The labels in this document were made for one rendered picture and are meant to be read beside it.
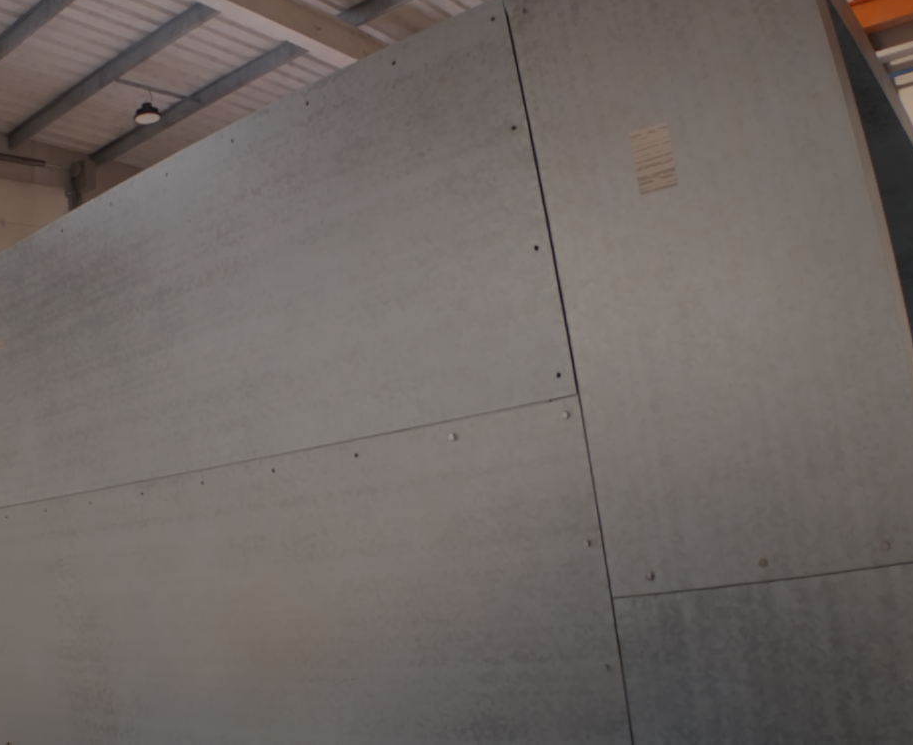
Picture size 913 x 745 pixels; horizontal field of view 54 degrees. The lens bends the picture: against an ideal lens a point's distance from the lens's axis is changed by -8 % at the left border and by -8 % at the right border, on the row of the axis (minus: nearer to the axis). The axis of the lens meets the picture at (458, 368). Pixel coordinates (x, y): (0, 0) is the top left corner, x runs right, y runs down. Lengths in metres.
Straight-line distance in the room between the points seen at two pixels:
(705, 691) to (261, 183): 0.99
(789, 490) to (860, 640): 0.19
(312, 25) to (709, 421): 9.67
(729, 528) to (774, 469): 0.09
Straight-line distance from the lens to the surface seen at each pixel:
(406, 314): 1.33
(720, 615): 1.15
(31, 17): 10.91
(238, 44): 11.63
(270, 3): 10.20
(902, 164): 2.31
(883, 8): 9.79
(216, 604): 1.64
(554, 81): 1.26
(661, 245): 1.15
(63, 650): 2.06
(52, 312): 1.99
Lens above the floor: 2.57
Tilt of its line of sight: 7 degrees up
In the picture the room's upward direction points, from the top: 9 degrees counter-clockwise
